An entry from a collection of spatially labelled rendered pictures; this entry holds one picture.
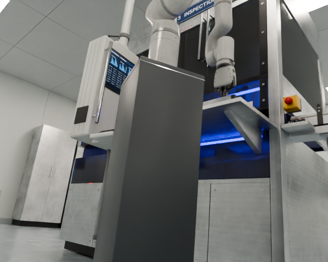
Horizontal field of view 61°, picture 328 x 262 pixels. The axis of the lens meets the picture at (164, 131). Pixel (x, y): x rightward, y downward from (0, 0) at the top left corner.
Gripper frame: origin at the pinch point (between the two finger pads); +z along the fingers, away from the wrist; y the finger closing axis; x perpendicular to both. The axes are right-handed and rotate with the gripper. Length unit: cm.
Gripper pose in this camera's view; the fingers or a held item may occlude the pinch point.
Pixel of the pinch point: (224, 96)
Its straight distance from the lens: 135.4
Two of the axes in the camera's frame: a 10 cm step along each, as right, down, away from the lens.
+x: -6.7, -2.8, -6.8
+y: -7.3, 1.4, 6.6
